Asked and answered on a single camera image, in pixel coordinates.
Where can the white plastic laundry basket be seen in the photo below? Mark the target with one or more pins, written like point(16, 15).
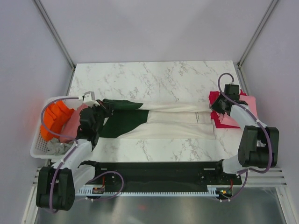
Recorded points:
point(39, 147)

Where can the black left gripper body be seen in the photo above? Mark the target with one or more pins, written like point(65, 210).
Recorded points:
point(99, 115)

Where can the cream and green Charlie Brown shirt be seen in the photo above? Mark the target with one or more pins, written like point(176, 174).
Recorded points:
point(158, 120)

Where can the crimson folded t shirt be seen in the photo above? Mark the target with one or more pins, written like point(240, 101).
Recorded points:
point(220, 120)

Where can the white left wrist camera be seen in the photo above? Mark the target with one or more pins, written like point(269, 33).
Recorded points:
point(89, 99)

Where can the white slotted cable duct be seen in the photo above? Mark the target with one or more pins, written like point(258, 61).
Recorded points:
point(209, 190)

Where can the orange t shirt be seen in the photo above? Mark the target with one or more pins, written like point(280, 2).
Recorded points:
point(56, 115)

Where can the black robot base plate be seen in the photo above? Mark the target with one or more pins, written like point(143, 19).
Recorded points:
point(161, 175)

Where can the salmon pink t shirt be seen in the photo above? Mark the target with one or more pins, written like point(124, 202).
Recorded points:
point(69, 131)

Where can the aluminium frame post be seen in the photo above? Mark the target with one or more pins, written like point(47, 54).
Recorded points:
point(51, 27)
point(264, 20)

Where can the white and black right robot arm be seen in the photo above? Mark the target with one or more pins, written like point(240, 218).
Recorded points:
point(258, 149)

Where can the left aluminium frame post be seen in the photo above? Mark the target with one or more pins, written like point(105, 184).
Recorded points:
point(51, 27)

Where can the grey t shirt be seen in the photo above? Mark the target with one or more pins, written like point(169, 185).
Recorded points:
point(55, 147)

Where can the right aluminium frame post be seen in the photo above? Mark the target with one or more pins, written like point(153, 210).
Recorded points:
point(264, 20)

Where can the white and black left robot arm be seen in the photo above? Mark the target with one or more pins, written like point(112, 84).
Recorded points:
point(58, 184)

